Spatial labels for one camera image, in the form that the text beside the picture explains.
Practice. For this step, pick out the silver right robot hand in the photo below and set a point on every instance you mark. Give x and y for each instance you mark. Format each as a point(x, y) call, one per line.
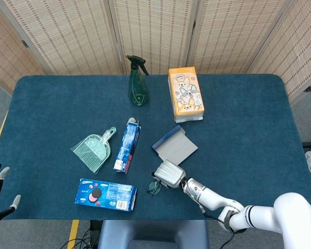
point(171, 173)

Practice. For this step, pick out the black-framed eyeglasses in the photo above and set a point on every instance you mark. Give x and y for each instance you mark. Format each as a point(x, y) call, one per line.
point(153, 186)

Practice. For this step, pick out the blue glasses case grey lining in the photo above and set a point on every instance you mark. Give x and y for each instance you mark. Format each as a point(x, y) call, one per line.
point(176, 147)

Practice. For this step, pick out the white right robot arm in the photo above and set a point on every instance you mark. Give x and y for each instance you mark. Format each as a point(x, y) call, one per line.
point(215, 198)

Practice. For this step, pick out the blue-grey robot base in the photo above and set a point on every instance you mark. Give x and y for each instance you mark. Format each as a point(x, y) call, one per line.
point(153, 233)

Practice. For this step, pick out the blue Oreo box open flaps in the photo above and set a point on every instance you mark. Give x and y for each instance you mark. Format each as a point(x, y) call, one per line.
point(127, 147)

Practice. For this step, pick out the blue Oreo box dented end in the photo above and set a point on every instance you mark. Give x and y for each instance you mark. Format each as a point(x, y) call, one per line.
point(106, 194)

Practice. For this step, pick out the orange corgi tissue pack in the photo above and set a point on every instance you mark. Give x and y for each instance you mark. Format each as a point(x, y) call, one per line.
point(186, 96)

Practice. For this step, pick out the green dustpan brush set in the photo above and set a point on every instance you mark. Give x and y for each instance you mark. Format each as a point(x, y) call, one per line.
point(93, 150)

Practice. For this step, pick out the green plastic spray bottle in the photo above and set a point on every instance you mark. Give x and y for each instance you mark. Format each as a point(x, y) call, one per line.
point(138, 88)

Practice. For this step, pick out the blue table cloth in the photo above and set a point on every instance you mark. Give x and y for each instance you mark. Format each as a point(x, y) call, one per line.
point(248, 116)

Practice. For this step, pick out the woven folding screen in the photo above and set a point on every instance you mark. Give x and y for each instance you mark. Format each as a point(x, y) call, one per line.
point(67, 31)

